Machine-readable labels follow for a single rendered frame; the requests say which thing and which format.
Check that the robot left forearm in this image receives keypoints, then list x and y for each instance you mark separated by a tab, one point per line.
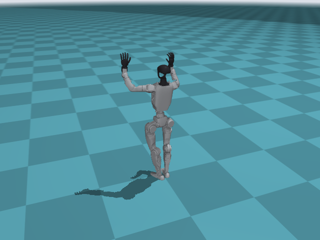
126	79

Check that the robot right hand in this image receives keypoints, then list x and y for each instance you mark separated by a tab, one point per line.
171	60

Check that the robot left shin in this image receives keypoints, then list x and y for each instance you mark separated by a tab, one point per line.
156	160

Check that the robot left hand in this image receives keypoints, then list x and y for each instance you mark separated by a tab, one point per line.
124	61

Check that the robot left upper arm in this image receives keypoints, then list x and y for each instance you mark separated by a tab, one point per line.
149	88

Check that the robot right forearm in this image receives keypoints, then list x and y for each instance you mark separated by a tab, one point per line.
173	75

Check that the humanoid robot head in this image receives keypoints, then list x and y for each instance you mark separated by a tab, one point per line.
164	69

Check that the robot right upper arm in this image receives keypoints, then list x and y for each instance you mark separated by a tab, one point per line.
175	84

